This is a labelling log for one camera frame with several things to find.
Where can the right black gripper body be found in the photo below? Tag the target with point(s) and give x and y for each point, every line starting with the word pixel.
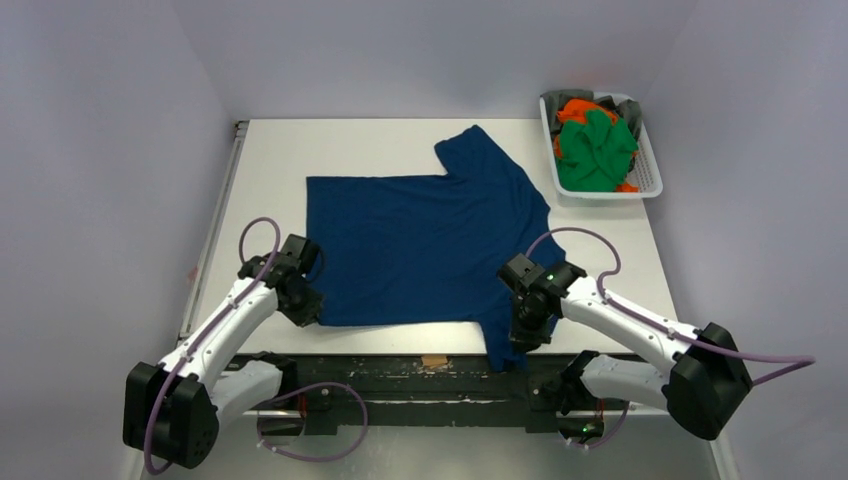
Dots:
pixel 527 331

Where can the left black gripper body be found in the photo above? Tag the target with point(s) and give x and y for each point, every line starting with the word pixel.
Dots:
pixel 306 304

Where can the blue t shirt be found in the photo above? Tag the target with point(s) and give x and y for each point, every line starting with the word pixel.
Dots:
pixel 427 248

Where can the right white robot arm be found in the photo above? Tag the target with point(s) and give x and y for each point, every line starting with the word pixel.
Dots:
pixel 695 375

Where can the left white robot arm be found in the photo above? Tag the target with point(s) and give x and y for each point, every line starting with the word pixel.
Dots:
pixel 175 409

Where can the brown tape piece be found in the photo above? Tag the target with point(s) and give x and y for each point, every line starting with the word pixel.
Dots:
pixel 434 362

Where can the green t shirt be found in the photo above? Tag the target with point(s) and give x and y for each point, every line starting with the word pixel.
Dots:
pixel 596 156

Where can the white plastic basket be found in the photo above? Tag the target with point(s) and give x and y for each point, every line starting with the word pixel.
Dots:
pixel 595 157

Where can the orange t shirt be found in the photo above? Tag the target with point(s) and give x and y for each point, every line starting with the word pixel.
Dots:
pixel 580 112

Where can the grey t shirt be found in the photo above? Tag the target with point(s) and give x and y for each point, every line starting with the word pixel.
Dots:
pixel 623 106

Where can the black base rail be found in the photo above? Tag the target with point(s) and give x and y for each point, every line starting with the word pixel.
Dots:
pixel 396 391

